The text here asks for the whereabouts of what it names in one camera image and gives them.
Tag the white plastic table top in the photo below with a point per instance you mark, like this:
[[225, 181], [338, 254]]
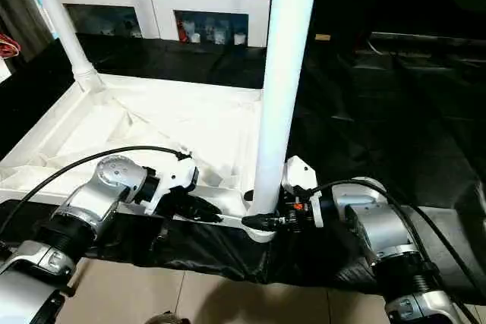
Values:
[[175, 119]]

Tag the black work mat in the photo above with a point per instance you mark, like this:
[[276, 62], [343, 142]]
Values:
[[395, 134]]

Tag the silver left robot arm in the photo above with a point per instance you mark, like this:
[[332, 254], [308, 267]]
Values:
[[106, 187]]

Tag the small tan block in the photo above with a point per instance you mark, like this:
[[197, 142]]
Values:
[[323, 37]]

